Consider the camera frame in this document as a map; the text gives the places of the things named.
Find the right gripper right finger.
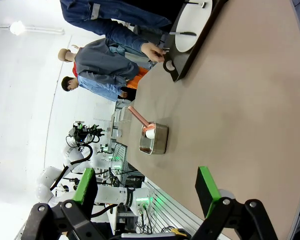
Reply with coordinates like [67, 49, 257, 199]
[193, 166, 278, 240]

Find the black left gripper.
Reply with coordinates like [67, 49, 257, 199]
[74, 121, 96, 146]

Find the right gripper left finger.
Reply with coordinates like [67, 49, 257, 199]
[21, 167, 108, 240]

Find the dark grey handled serving tray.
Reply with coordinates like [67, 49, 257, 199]
[163, 0, 229, 83]

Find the silver metal table knife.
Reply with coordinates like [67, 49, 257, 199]
[169, 31, 197, 37]

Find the large white dinner plate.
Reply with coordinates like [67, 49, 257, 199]
[174, 0, 213, 53]

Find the person's left denim forearm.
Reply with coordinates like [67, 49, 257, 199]
[104, 23, 150, 53]

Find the person's left hand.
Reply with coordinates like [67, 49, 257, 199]
[141, 41, 167, 63]

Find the grey slotted mounting base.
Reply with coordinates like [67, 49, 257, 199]
[137, 174, 208, 236]

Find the person in light blue jacket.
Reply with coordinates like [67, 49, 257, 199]
[61, 74, 128, 103]

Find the yellow black tool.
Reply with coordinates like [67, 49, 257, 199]
[169, 226, 188, 238]

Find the rectangular stainless steel container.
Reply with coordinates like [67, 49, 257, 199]
[139, 121, 169, 155]

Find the person in grey jacket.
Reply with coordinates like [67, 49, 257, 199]
[57, 37, 140, 87]

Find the orange fabric item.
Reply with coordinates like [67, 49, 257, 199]
[126, 66, 149, 89]

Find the person in denim jacket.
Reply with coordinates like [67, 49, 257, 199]
[59, 0, 182, 55]

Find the ceiling light fixture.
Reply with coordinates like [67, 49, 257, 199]
[0, 20, 65, 36]

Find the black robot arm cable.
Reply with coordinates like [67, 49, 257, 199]
[49, 144, 93, 191]

